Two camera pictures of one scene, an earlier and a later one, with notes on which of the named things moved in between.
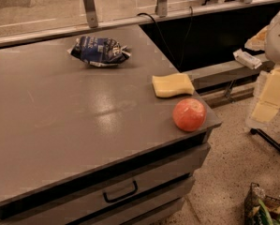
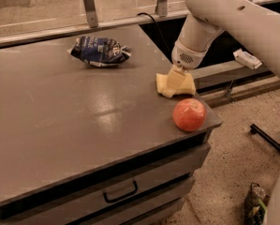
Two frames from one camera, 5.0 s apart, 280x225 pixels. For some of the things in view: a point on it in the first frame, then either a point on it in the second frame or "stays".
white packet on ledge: x=247 y=59 stays
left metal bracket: x=89 y=4 stays
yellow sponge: x=173 y=85 stays
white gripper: x=278 y=39 to x=186 y=57
